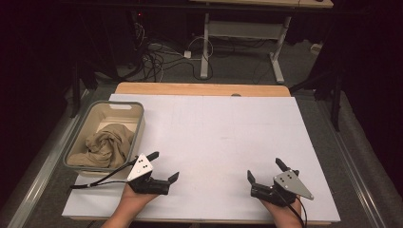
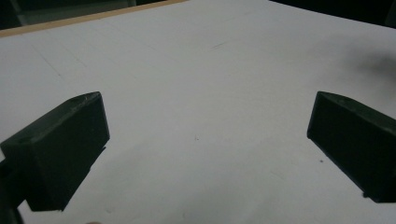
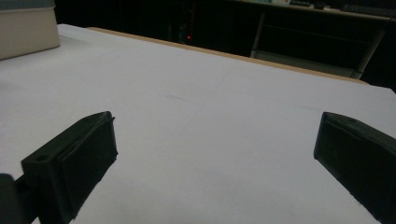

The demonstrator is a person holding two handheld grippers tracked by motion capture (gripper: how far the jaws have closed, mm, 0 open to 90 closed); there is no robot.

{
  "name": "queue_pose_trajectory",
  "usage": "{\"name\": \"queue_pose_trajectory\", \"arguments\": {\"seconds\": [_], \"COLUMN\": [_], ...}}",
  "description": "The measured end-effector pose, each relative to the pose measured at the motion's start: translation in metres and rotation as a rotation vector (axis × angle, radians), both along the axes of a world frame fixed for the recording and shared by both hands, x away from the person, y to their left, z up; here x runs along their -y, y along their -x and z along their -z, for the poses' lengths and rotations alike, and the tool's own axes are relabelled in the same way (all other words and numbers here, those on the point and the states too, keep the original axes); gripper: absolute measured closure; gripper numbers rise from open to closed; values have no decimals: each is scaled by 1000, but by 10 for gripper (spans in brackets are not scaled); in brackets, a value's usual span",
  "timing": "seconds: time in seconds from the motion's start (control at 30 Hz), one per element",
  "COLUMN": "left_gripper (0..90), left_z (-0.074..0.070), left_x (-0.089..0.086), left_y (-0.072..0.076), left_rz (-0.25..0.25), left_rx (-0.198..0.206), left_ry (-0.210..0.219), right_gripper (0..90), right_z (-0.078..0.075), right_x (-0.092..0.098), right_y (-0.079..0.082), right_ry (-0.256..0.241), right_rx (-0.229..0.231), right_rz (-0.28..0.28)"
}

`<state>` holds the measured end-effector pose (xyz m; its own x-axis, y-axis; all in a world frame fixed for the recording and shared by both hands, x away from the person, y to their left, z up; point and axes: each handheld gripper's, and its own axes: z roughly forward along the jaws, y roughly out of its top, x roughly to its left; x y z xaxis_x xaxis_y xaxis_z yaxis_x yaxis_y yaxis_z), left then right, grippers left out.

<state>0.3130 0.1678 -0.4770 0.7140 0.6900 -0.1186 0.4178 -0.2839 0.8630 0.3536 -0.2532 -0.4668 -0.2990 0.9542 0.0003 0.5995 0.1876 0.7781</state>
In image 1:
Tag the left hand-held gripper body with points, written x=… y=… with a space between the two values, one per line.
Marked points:
x=141 y=169

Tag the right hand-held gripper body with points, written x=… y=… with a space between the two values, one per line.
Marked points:
x=290 y=183

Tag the beige cloth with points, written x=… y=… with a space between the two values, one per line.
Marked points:
x=106 y=147

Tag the beige plastic basket grey rim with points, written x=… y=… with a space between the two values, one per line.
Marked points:
x=125 y=115

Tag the person's right hand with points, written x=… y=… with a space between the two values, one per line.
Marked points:
x=285 y=212

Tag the person's left hand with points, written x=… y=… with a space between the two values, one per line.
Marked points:
x=133 y=202

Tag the white board sheet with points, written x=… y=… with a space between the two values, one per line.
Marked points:
x=215 y=136

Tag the grey table grommet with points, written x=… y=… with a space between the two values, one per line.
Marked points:
x=236 y=94

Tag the black stand leg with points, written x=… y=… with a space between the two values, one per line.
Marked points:
x=75 y=91

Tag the white power adapter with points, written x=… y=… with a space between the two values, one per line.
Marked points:
x=187 y=54

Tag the wooden desk top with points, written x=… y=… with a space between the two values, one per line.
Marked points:
x=263 y=3

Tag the grey metal rail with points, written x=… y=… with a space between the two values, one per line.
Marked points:
x=44 y=164
x=355 y=171

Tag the white metal desk frame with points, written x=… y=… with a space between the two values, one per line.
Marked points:
x=244 y=30

